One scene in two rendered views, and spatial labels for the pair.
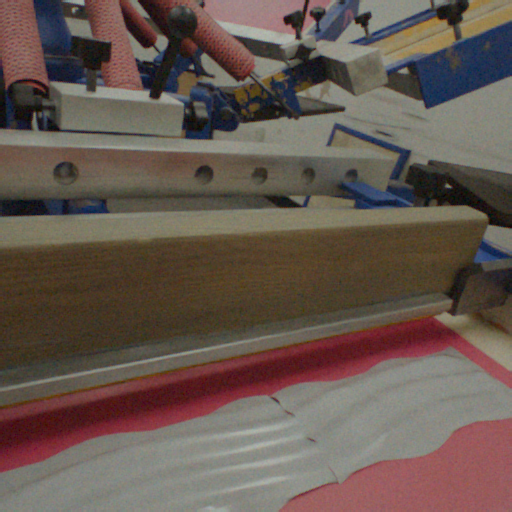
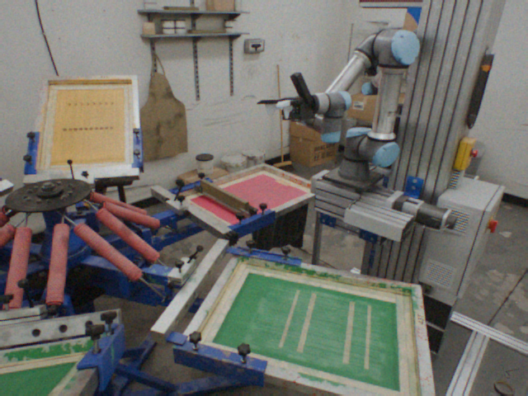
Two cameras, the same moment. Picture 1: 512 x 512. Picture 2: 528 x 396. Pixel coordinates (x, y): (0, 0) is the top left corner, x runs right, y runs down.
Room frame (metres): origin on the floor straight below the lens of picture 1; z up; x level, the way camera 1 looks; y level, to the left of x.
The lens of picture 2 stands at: (0.35, 1.92, 1.96)
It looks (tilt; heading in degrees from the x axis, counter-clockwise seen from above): 27 degrees down; 261
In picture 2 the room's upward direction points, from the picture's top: 1 degrees clockwise
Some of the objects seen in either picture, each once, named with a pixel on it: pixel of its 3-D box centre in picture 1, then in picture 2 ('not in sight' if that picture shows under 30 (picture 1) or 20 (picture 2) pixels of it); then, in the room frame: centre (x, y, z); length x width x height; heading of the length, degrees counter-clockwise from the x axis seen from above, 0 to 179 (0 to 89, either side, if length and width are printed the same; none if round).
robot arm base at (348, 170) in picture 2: not in sight; (355, 165); (-0.35, 0.31, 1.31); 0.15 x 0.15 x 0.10
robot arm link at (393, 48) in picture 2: not in sight; (386, 102); (-0.39, 0.44, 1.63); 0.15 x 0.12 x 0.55; 108
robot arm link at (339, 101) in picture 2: not in sight; (334, 102); (-0.14, 0.52, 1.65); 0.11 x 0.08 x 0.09; 18
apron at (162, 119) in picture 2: not in sight; (162, 107); (0.79, -2.03, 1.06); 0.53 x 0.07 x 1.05; 35
